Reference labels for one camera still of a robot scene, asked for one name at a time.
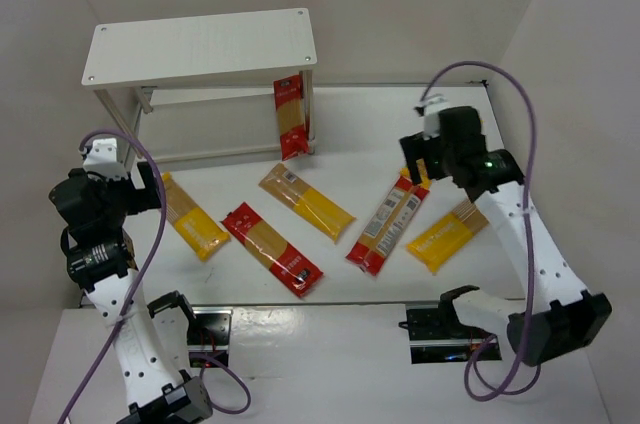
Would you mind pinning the red spaghetti bag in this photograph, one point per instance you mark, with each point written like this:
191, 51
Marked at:
283, 260
290, 117

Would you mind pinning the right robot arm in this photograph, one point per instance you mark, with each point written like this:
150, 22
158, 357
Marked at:
561, 314

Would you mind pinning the red spaghetti bag lower centre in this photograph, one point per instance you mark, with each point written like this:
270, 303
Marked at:
283, 260

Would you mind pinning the red spaghetti bag top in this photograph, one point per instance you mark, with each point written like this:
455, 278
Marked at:
290, 117

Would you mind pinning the yellow spaghetti bag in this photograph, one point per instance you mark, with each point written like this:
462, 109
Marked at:
447, 236
306, 201
203, 235
425, 182

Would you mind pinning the white two-tier shelf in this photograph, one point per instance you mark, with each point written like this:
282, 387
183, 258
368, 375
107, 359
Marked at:
198, 91

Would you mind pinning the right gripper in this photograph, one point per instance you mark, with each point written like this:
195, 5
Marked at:
413, 157

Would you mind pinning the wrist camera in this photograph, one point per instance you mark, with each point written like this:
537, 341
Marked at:
101, 162
429, 109

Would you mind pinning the red spaghetti bag label side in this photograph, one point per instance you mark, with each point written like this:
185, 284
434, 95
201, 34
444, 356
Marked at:
388, 223

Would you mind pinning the yellow spaghetti bag left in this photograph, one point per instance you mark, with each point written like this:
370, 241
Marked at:
203, 235

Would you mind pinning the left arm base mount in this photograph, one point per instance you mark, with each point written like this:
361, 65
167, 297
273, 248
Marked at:
210, 334

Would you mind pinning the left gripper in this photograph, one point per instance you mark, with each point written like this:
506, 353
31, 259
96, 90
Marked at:
148, 184

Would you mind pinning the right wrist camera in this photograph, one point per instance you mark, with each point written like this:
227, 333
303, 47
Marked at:
429, 109

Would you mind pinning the yellow spaghetti bag centre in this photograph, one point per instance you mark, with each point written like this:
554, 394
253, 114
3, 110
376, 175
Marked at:
306, 201

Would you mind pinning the yellow spaghetti bag upper right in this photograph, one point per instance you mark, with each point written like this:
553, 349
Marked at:
425, 182

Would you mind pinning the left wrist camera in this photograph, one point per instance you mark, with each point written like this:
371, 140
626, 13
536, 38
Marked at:
101, 162

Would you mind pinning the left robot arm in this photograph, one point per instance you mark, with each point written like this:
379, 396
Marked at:
100, 260

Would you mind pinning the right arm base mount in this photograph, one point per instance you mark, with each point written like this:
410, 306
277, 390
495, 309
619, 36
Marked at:
432, 341

